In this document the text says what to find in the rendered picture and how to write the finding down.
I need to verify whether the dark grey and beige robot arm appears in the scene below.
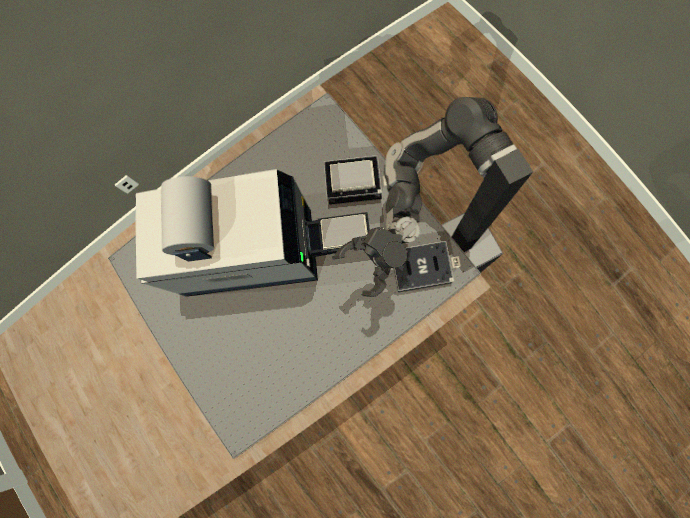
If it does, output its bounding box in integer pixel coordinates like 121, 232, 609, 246
384, 97, 517, 243

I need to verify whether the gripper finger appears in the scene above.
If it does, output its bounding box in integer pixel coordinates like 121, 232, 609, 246
332, 236, 366, 260
361, 266, 391, 297

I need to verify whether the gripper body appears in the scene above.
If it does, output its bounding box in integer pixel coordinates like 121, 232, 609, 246
363, 222, 416, 268

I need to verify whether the grey cylinder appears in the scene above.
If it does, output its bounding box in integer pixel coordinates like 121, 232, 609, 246
161, 176, 214, 255

